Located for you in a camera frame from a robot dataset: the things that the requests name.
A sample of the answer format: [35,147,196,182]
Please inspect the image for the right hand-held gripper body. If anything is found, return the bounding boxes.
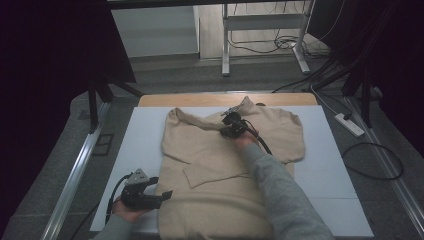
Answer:
[219,106,250,139]

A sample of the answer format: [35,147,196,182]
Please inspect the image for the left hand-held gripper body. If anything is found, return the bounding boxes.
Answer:
[120,168,163,211]

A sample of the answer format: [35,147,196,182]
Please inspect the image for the beige sweater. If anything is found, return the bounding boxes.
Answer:
[154,95,307,240]

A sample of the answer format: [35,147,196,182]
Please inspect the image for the person's left hand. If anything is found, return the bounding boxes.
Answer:
[111,196,152,224]

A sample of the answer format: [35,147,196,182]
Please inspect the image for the person's right hand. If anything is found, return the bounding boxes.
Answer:
[232,130,260,152]

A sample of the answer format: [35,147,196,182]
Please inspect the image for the light grey table mat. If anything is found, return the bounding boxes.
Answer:
[89,105,375,238]

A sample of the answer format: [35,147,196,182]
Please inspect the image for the black tripod stand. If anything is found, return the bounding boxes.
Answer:
[342,64,383,130]
[86,77,145,135]

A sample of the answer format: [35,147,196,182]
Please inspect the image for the white power strip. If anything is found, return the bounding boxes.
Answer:
[333,112,366,138]

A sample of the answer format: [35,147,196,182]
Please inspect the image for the dark curtain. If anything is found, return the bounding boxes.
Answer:
[307,0,424,158]
[0,0,137,236]

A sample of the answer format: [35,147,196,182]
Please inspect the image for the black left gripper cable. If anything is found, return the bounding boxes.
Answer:
[104,173,133,226]

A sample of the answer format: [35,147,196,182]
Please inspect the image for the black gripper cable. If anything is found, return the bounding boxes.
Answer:
[104,173,133,226]
[242,118,273,157]

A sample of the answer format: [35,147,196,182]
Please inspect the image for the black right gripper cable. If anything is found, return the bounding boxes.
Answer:
[242,118,273,157]

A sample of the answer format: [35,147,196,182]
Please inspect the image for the black square floor frame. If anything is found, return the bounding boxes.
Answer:
[92,133,115,157]

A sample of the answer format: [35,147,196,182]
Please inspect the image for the aluminium floor rail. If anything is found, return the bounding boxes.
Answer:
[344,95,424,236]
[41,101,113,240]

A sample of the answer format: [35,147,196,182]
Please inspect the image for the white metal stand frame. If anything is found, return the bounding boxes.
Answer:
[221,0,317,77]

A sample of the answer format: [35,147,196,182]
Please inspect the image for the white power strip cable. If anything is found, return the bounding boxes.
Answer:
[309,83,340,116]

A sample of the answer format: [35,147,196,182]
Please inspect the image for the tangled black floor cables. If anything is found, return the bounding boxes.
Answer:
[227,29,332,60]

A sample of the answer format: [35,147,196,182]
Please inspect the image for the black cable bundle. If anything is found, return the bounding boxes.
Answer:
[271,55,352,94]

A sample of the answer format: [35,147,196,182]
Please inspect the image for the white wall panel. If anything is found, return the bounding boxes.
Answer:
[110,5,201,59]

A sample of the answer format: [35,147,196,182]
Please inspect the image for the black looped floor cable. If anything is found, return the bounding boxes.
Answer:
[341,142,405,181]

